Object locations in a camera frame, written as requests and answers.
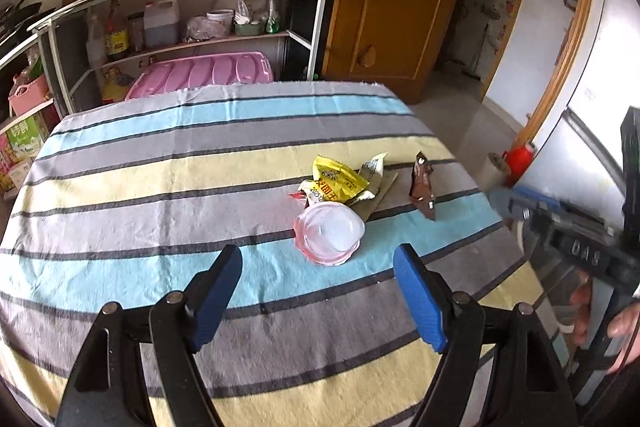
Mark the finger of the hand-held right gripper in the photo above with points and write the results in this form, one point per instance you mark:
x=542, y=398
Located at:
x=520, y=212
x=550, y=202

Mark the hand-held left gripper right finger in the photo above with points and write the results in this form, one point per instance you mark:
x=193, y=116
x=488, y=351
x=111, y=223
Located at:
x=420, y=302

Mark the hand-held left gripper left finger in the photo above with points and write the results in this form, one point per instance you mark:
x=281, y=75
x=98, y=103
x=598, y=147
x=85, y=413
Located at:
x=220, y=297

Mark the person's right hand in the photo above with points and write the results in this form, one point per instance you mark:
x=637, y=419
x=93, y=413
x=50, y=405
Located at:
x=627, y=327

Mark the red plastic jug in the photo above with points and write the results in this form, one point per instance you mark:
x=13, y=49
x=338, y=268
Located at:
x=517, y=162

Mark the brown chocolate wrapper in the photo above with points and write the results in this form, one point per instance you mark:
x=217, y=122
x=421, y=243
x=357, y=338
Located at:
x=422, y=187

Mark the brown cardboard piece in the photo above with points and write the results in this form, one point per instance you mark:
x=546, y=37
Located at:
x=382, y=194

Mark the striped tablecloth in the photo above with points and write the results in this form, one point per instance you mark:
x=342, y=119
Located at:
x=150, y=187

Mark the small red white wrapper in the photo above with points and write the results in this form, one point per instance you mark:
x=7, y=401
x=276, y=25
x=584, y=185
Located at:
x=302, y=194

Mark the white torn wrapper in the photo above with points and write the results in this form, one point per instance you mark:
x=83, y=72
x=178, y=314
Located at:
x=374, y=167

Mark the yellow snack packet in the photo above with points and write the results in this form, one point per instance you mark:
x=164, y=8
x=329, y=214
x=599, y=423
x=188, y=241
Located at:
x=340, y=179

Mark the pink storage box lid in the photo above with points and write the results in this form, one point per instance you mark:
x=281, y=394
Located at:
x=200, y=74

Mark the yellow cooking oil bottle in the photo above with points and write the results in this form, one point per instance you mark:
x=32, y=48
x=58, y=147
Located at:
x=116, y=87

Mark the wooden door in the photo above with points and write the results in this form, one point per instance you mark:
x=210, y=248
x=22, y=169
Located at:
x=400, y=7

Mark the green carton box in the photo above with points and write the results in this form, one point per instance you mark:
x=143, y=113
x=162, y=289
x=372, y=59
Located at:
x=22, y=147

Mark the clear plastic bag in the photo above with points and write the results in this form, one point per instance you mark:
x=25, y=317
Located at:
x=200, y=29

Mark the green bowl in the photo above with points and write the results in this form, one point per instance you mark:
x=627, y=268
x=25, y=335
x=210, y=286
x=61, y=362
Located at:
x=249, y=29

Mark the white plastic tub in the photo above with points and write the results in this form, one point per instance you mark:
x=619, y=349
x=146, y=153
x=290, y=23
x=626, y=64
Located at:
x=220, y=22

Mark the pink plastic basket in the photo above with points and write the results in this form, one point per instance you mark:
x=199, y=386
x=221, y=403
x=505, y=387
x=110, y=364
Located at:
x=30, y=97

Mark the yellow label sauce bottle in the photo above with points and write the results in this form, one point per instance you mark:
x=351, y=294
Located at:
x=116, y=39

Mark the brown glass jar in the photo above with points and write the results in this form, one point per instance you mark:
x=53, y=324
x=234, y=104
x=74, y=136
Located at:
x=136, y=32

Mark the white oil jug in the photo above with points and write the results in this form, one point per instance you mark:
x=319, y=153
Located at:
x=162, y=24

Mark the green glass bottle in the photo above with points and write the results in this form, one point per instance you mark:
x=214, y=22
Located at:
x=272, y=19

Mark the clear plastic bottle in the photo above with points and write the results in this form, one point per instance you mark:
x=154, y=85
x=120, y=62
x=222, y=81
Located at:
x=95, y=42

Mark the black pans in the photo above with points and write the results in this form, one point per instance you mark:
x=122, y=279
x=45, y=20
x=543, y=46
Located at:
x=22, y=19

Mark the wooden door frame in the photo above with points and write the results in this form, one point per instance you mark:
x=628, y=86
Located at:
x=565, y=47

